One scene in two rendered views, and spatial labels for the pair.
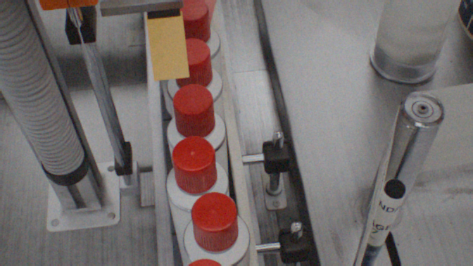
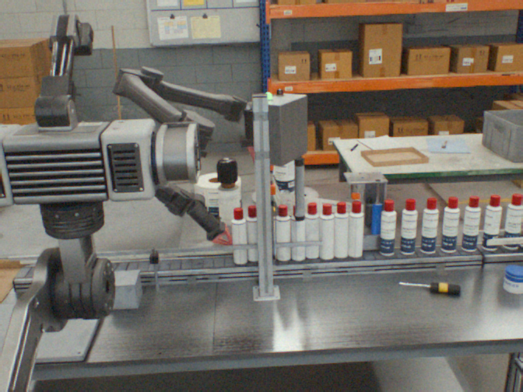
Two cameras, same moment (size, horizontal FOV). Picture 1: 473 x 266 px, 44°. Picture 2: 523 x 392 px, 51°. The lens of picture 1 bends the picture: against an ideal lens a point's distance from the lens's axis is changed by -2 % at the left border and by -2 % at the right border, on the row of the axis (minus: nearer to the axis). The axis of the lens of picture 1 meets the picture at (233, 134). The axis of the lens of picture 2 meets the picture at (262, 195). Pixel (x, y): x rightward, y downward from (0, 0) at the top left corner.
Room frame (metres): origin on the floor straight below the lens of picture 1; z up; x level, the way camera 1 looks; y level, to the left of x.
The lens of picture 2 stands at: (0.25, 1.80, 1.80)
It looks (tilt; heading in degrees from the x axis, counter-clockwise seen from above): 21 degrees down; 274
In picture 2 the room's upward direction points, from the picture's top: 2 degrees counter-clockwise
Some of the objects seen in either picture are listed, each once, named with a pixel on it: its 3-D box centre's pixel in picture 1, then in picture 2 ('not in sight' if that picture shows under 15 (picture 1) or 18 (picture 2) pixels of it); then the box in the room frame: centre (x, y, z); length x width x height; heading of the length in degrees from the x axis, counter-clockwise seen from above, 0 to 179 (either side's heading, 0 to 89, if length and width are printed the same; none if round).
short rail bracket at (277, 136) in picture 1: (275, 162); not in sight; (0.36, -0.05, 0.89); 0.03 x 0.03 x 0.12; 6
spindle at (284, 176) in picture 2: not in sight; (284, 166); (0.30, -0.57, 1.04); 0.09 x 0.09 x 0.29
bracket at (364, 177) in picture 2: not in sight; (365, 177); (0.00, -0.10, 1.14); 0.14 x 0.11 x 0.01; 6
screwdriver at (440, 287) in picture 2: not in sight; (428, 286); (-0.19, 0.16, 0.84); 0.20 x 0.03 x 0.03; 169
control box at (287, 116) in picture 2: not in sight; (280, 128); (0.30, 0.12, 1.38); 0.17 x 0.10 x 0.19; 61
